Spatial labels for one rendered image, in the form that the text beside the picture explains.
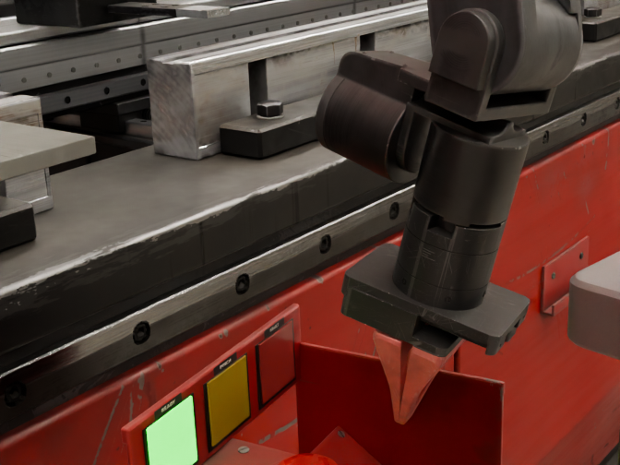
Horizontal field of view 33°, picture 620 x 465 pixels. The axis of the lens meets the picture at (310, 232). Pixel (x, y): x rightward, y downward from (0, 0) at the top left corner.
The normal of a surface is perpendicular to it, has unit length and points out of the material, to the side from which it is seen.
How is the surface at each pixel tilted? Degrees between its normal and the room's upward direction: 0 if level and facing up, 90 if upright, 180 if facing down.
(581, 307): 90
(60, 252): 0
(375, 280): 14
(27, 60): 90
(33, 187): 90
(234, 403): 90
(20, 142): 0
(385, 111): 48
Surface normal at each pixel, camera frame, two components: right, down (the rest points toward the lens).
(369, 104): -0.40, -0.41
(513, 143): 0.18, -0.89
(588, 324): -0.72, 0.25
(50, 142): -0.04, -0.94
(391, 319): -0.48, 0.29
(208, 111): 0.79, 0.17
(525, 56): 0.72, 0.40
